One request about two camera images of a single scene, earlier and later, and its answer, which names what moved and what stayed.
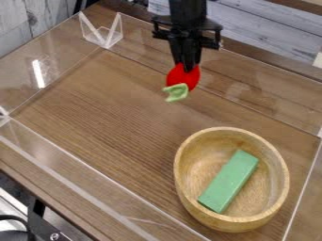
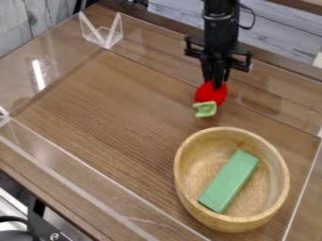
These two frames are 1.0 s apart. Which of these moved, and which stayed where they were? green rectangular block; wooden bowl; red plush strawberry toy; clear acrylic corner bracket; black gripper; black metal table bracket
Moved: red plush strawberry toy; black gripper
Stayed: clear acrylic corner bracket; green rectangular block; wooden bowl; black metal table bracket
